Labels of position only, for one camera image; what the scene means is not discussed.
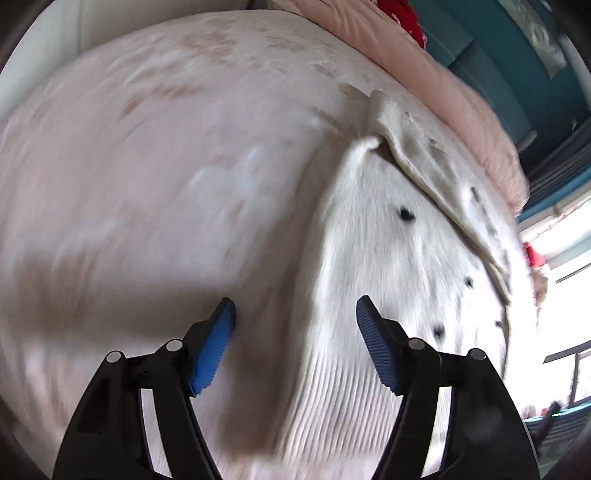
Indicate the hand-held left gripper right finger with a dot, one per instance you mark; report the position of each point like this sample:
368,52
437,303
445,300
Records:
379,347

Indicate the red cloth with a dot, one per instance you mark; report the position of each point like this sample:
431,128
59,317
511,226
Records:
406,18

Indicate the white spotted knit sweater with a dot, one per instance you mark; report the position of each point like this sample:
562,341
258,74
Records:
369,240

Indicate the pale patterned bed sheet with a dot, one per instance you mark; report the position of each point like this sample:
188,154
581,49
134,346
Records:
152,161

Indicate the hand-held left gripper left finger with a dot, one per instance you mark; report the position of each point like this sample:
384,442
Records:
213,347

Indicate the pink quilt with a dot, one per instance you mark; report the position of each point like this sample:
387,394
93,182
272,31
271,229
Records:
443,87

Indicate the teal headboard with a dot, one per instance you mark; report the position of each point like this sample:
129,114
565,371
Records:
498,60

